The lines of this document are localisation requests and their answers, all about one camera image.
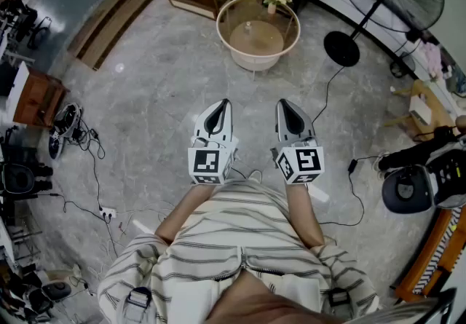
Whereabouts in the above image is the black office chair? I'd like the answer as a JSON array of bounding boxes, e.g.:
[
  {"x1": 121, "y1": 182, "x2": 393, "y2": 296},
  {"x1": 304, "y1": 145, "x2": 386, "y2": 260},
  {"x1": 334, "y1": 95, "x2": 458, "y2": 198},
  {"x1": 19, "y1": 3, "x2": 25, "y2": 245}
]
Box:
[{"x1": 27, "y1": 16, "x2": 52, "y2": 50}]

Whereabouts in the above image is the grey black round chair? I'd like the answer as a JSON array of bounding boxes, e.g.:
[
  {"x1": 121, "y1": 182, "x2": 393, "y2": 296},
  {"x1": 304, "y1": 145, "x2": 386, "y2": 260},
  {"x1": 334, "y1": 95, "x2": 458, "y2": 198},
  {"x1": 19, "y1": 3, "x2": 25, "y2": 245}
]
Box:
[{"x1": 382, "y1": 164, "x2": 440, "y2": 215}]

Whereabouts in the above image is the black pedestal fan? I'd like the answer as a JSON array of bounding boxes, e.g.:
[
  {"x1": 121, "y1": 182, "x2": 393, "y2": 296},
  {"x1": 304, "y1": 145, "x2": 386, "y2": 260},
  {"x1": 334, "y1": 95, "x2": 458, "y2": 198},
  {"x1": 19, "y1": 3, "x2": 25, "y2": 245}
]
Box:
[{"x1": 323, "y1": 0, "x2": 446, "y2": 68}]

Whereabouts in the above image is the white flat board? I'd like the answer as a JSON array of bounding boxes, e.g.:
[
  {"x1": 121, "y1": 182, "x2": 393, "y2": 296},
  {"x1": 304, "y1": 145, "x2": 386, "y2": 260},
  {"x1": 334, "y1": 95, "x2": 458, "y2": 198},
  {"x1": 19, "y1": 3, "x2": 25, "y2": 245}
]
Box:
[{"x1": 6, "y1": 61, "x2": 30, "y2": 119}]

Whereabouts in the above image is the long wooden floor platform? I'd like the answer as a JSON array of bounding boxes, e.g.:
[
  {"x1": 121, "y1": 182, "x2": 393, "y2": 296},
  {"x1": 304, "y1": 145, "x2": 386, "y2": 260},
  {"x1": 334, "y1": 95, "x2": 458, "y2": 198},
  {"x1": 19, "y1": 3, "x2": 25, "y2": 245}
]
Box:
[{"x1": 67, "y1": 0, "x2": 165, "y2": 71}]

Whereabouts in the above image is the black fan power cable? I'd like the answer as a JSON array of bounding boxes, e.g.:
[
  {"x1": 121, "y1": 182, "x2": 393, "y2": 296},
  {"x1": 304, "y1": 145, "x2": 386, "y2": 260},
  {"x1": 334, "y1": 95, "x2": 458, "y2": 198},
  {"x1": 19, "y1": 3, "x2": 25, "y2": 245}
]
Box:
[{"x1": 311, "y1": 64, "x2": 347, "y2": 126}]

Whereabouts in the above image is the grey white handheld device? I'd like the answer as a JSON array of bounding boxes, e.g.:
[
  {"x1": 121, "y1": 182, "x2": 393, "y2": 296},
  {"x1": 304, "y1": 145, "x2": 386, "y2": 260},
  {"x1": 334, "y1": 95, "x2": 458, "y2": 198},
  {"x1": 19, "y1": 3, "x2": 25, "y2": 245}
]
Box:
[{"x1": 49, "y1": 102, "x2": 84, "y2": 162}]

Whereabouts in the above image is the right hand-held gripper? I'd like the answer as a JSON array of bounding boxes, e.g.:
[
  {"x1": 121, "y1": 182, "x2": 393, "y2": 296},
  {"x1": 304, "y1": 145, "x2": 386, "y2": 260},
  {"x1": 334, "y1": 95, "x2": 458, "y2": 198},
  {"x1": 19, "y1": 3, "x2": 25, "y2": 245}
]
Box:
[{"x1": 269, "y1": 98, "x2": 325, "y2": 186}]

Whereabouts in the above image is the person's right forearm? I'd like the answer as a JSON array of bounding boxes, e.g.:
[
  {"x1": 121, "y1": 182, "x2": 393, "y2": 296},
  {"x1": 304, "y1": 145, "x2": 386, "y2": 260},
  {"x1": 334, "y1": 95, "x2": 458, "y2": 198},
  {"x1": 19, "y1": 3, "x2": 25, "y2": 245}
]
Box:
[{"x1": 285, "y1": 182, "x2": 326, "y2": 249}]

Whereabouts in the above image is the thin black floor cable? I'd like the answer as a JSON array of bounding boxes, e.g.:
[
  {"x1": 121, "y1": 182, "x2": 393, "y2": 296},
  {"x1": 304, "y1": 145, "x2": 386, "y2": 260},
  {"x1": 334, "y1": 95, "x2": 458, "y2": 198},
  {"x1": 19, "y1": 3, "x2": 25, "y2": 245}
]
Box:
[{"x1": 72, "y1": 118, "x2": 110, "y2": 221}]

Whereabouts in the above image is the black adapter with cable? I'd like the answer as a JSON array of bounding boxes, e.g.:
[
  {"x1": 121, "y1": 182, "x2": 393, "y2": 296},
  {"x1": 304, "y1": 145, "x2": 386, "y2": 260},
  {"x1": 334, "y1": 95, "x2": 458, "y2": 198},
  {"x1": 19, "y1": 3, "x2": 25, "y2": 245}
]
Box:
[{"x1": 320, "y1": 155, "x2": 383, "y2": 228}]

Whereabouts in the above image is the person's left forearm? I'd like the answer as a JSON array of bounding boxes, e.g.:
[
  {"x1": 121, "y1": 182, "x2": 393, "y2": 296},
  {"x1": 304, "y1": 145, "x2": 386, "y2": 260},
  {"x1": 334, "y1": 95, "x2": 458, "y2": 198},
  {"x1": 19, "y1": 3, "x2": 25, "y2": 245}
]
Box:
[{"x1": 154, "y1": 182, "x2": 219, "y2": 246}]

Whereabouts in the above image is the orange wooden bench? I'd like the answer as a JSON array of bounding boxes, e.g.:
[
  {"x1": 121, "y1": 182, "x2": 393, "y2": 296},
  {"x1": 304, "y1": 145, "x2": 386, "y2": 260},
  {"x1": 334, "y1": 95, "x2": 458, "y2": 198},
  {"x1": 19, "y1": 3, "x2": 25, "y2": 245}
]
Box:
[{"x1": 395, "y1": 205, "x2": 466, "y2": 304}]

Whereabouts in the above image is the small white box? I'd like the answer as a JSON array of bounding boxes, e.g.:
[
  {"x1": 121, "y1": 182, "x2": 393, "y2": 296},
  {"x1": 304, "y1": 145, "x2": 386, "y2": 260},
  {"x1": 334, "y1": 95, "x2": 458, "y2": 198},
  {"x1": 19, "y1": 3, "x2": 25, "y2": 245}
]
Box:
[{"x1": 408, "y1": 95, "x2": 433, "y2": 125}]

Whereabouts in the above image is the small black round device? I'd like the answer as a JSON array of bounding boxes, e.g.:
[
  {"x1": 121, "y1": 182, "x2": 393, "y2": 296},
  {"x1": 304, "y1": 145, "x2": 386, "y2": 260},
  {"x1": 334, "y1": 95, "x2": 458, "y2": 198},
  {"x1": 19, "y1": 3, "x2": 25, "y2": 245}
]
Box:
[{"x1": 389, "y1": 51, "x2": 416, "y2": 78}]

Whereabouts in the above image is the black camera equipment pile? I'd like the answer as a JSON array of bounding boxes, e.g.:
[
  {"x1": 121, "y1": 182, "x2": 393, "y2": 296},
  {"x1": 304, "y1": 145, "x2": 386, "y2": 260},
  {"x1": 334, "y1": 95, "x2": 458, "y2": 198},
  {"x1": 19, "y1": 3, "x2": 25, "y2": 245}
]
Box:
[{"x1": 0, "y1": 129, "x2": 54, "y2": 207}]

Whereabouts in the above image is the black white striped cushion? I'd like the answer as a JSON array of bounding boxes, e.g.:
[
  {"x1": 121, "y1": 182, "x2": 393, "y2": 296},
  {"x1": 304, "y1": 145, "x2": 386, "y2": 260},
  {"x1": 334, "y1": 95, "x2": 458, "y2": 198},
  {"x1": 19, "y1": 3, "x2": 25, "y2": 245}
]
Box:
[{"x1": 413, "y1": 205, "x2": 466, "y2": 296}]

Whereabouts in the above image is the round glass side table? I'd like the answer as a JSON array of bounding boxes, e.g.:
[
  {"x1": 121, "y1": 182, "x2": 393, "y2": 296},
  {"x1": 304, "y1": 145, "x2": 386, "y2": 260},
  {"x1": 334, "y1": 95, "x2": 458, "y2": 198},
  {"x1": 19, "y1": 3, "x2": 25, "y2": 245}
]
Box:
[{"x1": 216, "y1": 0, "x2": 301, "y2": 72}]

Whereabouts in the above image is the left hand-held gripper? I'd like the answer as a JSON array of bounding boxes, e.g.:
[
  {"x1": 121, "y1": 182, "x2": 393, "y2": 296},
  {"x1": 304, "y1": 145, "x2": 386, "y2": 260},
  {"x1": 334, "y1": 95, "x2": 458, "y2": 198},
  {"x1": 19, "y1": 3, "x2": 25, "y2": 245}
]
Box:
[{"x1": 187, "y1": 98, "x2": 240, "y2": 186}]

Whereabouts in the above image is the pink plush toy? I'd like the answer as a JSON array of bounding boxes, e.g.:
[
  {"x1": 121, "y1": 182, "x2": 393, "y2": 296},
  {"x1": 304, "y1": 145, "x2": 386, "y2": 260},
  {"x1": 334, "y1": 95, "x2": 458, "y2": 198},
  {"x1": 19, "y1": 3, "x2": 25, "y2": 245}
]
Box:
[{"x1": 424, "y1": 42, "x2": 454, "y2": 79}]

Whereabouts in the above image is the brown wooden cabinet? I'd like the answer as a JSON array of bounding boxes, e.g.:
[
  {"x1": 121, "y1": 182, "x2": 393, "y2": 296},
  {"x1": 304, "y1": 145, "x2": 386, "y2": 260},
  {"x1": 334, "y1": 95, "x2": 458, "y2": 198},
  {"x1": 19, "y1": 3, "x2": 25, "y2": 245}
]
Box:
[{"x1": 12, "y1": 67, "x2": 70, "y2": 130}]

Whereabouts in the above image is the light wooden chair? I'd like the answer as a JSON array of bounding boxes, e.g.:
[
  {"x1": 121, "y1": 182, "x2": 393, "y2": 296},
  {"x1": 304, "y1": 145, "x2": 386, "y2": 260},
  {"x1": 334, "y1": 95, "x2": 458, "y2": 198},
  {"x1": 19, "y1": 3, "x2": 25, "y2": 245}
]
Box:
[{"x1": 384, "y1": 79, "x2": 456, "y2": 141}]

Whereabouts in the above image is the person's striped beige shirt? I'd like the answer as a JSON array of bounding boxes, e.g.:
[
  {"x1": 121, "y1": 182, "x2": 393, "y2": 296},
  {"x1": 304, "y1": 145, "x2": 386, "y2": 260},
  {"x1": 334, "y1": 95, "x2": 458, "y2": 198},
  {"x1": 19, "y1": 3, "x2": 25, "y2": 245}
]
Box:
[{"x1": 96, "y1": 178, "x2": 379, "y2": 324}]

